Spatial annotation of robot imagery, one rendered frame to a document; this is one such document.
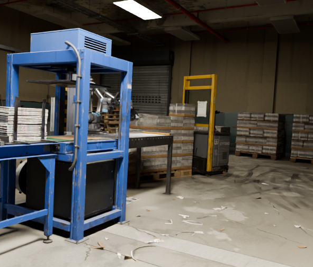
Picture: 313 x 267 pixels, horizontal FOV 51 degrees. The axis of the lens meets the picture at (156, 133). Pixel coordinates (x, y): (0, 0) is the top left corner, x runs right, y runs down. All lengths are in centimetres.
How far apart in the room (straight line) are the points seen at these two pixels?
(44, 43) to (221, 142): 410
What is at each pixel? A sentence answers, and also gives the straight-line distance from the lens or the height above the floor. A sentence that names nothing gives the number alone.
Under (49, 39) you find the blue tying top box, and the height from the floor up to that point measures 168.
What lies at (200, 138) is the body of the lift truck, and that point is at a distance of 641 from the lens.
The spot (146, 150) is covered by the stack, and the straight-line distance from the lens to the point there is 524.
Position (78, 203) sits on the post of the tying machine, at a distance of 279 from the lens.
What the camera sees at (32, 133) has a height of 86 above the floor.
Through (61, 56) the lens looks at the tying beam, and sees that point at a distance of 290.
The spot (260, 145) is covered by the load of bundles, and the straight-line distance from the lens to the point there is 982.
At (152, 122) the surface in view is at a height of 94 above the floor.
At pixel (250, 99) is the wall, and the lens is 1157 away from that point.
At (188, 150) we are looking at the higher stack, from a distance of 593.
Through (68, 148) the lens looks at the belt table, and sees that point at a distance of 282.
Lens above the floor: 105
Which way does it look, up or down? 3 degrees down
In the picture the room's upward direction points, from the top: 3 degrees clockwise
